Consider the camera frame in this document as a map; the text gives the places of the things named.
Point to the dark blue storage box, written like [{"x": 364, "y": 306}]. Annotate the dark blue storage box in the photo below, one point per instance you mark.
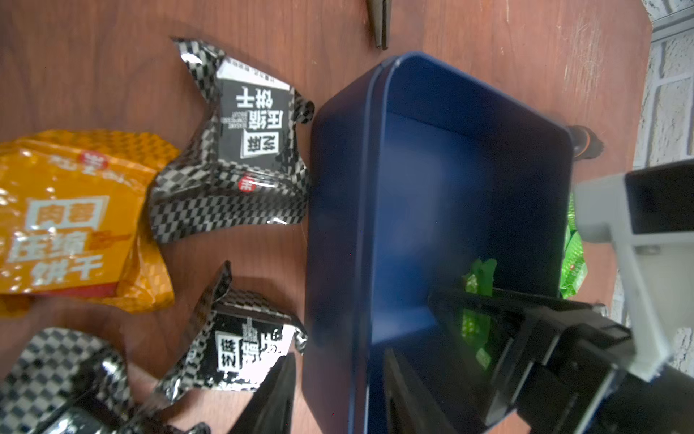
[{"x": 417, "y": 171}]

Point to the yellow handled needle-nose pliers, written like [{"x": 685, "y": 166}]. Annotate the yellow handled needle-nose pliers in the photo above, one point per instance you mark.
[{"x": 379, "y": 12}]

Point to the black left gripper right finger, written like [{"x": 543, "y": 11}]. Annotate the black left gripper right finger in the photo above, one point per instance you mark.
[{"x": 426, "y": 399}]

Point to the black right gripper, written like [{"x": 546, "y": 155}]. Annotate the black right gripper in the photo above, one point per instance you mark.
[{"x": 564, "y": 368}]

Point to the black checkered cookie packet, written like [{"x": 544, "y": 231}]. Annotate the black checkered cookie packet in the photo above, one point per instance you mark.
[{"x": 66, "y": 381}]

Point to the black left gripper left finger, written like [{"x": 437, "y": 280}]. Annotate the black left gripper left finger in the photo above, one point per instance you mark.
[{"x": 270, "y": 409}]

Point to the orange cookie packet front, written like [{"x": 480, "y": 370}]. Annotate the orange cookie packet front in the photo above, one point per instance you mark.
[{"x": 74, "y": 221}]

